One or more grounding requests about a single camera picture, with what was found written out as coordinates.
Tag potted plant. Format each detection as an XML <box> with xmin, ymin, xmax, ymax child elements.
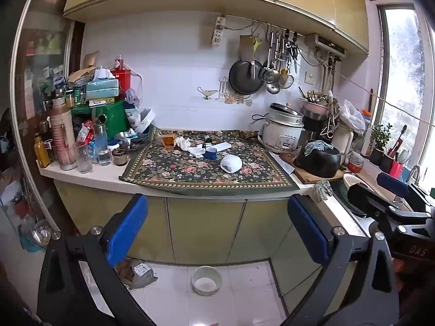
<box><xmin>368</xmin><ymin>123</ymin><xmax>394</xmax><ymax>167</ymax></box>

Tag wooden cutting board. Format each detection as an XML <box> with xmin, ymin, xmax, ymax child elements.
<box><xmin>279</xmin><ymin>152</ymin><xmax>348</xmax><ymax>185</ymax></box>

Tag glass door cabinet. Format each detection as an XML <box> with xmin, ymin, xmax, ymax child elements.
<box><xmin>13</xmin><ymin>10</ymin><xmax>76</xmax><ymax>133</ymax></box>

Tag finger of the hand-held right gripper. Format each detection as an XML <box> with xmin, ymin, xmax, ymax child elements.
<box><xmin>347</xmin><ymin>183</ymin><xmax>431</xmax><ymax>225</ymax></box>
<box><xmin>377</xmin><ymin>173</ymin><xmax>433</xmax><ymax>212</ymax></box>

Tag grey rag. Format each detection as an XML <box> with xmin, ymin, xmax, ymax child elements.
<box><xmin>313</xmin><ymin>180</ymin><xmax>333</xmax><ymax>203</ymax></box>

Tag yellow lower cabinet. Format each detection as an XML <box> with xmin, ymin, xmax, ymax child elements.
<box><xmin>54</xmin><ymin>181</ymin><xmax>361</xmax><ymax>315</ymax></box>

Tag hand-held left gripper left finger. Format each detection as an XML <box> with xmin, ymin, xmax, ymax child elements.
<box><xmin>37</xmin><ymin>193</ymin><xmax>157</xmax><ymax>326</ymax></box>

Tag window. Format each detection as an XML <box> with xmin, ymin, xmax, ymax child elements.
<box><xmin>377</xmin><ymin>4</ymin><xmax>435</xmax><ymax>191</ymax></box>

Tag black pot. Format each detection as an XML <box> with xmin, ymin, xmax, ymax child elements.
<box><xmin>294</xmin><ymin>144</ymin><xmax>341</xmax><ymax>179</ymax></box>

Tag yellow bottle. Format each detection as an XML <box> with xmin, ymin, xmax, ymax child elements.
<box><xmin>33</xmin><ymin>133</ymin><xmax>51</xmax><ymax>169</ymax></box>

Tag white wall-mounted appliance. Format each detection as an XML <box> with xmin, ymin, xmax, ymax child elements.
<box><xmin>303</xmin><ymin>33</ymin><xmax>348</xmax><ymax>58</ymax></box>

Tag red tin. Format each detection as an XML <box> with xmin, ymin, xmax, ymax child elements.
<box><xmin>110</xmin><ymin>55</ymin><xmax>133</xmax><ymax>92</ymax></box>

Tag pink patterned thermos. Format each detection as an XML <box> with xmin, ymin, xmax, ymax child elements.
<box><xmin>50</xmin><ymin>97</ymin><xmax>78</xmax><ymax>171</ymax></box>

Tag green box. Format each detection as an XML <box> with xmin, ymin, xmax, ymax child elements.
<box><xmin>70</xmin><ymin>100</ymin><xmax>130</xmax><ymax>140</ymax></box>

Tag black kitchen scissors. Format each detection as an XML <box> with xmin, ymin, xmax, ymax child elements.
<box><xmin>286</xmin><ymin>32</ymin><xmax>302</xmax><ymax>74</ymax></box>

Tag small glass jar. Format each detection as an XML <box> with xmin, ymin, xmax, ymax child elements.
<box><xmin>111</xmin><ymin>147</ymin><xmax>128</xmax><ymax>167</ymax></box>

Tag checkered dishcloth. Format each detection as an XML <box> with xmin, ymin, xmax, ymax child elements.
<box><xmin>304</xmin><ymin>140</ymin><xmax>335</xmax><ymax>157</ymax></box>

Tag brown cardboard piece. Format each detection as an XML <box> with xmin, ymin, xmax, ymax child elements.
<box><xmin>157</xmin><ymin>135</ymin><xmax>178</xmax><ymax>149</ymax></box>

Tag white jug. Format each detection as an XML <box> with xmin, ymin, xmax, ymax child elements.
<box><xmin>331</xmin><ymin>122</ymin><xmax>354</xmax><ymax>164</ymax></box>

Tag grey hanging board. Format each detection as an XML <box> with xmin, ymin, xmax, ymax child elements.
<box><xmin>239</xmin><ymin>35</ymin><xmax>262</xmax><ymax>62</ymax></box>

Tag dark floral cloth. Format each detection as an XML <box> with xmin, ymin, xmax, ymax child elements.
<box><xmin>119</xmin><ymin>127</ymin><xmax>301</xmax><ymax>197</ymax></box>

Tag wire strainer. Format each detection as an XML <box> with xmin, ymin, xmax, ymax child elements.
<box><xmin>279</xmin><ymin>70</ymin><xmax>295</xmax><ymax>90</ymax></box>

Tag grey bag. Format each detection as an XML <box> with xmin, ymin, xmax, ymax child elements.
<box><xmin>116</xmin><ymin>258</ymin><xmax>159</xmax><ymax>290</ymax></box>

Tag pink pot with utensils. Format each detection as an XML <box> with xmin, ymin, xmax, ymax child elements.
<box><xmin>297</xmin><ymin>86</ymin><xmax>336</xmax><ymax>122</ymax></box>

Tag black hanging wok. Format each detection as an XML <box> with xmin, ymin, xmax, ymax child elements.
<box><xmin>228</xmin><ymin>59</ymin><xmax>265</xmax><ymax>96</ymax></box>

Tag white rice cooker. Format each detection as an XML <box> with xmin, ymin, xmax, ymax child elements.
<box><xmin>257</xmin><ymin>103</ymin><xmax>305</xmax><ymax>153</ymax></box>

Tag glass tumbler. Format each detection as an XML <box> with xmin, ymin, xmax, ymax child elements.
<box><xmin>75</xmin><ymin>141</ymin><xmax>94</xmax><ymax>174</ymax></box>

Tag clear water bottle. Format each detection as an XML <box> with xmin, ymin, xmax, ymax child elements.
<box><xmin>93</xmin><ymin>124</ymin><xmax>112</xmax><ymax>167</ymax></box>

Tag white plastic bag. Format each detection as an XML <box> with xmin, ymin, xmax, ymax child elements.
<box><xmin>339</xmin><ymin>99</ymin><xmax>366</xmax><ymax>135</ymax></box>

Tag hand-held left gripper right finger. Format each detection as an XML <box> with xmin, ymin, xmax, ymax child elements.
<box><xmin>282</xmin><ymin>194</ymin><xmax>400</xmax><ymax>326</ymax></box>

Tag white power strip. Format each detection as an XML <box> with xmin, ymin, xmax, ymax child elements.
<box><xmin>211</xmin><ymin>16</ymin><xmax>227</xmax><ymax>47</ymax></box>

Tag steel slotted ladle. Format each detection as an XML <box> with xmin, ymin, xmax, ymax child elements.
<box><xmin>260</xmin><ymin>31</ymin><xmax>281</xmax><ymax>84</ymax></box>

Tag teal tissue pack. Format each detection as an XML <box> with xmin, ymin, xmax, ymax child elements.
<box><xmin>85</xmin><ymin>78</ymin><xmax>122</xmax><ymax>101</ymax></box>

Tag kitchen knife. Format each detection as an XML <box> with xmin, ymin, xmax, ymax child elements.
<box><xmin>268</xmin><ymin>151</ymin><xmax>297</xmax><ymax>177</ymax></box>

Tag red bowl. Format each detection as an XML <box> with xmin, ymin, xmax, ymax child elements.
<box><xmin>347</xmin><ymin>152</ymin><xmax>365</xmax><ymax>173</ymax></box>

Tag white pet bowl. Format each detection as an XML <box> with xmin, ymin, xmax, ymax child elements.
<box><xmin>191</xmin><ymin>265</ymin><xmax>222</xmax><ymax>296</ymax></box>

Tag steel faucet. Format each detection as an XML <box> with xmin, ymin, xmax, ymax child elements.
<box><xmin>406</xmin><ymin>164</ymin><xmax>422</xmax><ymax>186</ymax></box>

